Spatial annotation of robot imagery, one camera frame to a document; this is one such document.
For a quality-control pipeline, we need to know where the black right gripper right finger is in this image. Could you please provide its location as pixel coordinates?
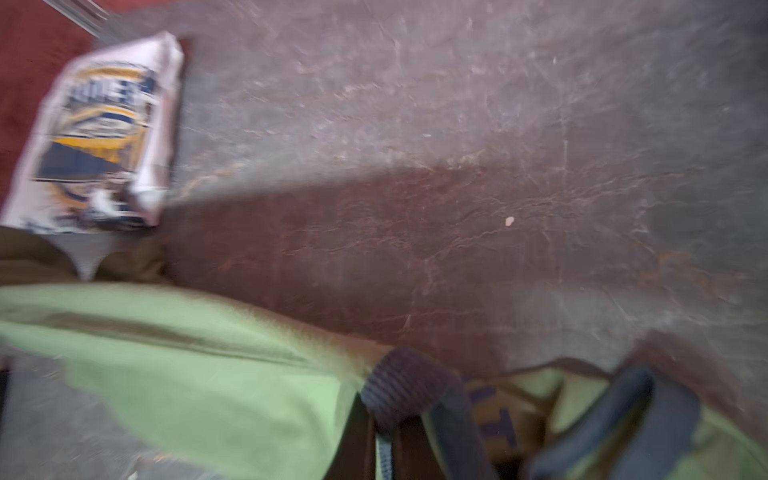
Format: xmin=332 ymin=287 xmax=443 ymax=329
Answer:
xmin=392 ymin=416 xmax=446 ymax=480

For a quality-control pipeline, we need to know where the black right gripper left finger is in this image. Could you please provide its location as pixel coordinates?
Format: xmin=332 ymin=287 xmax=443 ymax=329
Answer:
xmin=324 ymin=395 xmax=377 ymax=480

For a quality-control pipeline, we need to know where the green grey tank top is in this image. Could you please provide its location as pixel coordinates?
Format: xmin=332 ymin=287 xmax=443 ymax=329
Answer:
xmin=1 ymin=227 xmax=767 ymax=479

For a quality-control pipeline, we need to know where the white tank top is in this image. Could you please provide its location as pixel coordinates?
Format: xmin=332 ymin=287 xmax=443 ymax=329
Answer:
xmin=0 ymin=31 xmax=186 ymax=235

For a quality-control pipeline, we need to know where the aluminium corner post left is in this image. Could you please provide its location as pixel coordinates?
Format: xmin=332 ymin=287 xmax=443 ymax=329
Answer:
xmin=44 ymin=0 xmax=110 ymax=37

